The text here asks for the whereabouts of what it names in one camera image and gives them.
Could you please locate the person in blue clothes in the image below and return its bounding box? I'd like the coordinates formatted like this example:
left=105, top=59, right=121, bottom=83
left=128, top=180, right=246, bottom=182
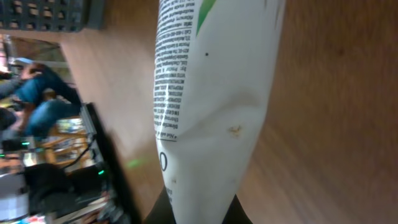
left=1, top=63, right=81, bottom=141

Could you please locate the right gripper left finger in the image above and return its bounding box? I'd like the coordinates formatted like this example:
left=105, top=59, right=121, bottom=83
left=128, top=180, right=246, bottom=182
left=143, top=187, right=175, bottom=224

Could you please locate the white gold cream tube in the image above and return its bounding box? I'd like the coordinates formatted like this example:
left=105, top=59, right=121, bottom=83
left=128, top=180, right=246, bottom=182
left=153, top=0, right=285, bottom=223

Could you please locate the black equipment at table edge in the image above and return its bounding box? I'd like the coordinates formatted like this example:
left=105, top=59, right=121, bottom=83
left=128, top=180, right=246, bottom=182
left=23, top=103, right=142, bottom=223

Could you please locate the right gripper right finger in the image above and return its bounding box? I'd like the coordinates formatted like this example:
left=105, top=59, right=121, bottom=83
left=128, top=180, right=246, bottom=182
left=222, top=195, right=252, bottom=224

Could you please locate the grey plastic mesh basket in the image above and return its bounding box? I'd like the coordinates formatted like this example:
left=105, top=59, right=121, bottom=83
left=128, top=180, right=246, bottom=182
left=1, top=0, right=106, bottom=32

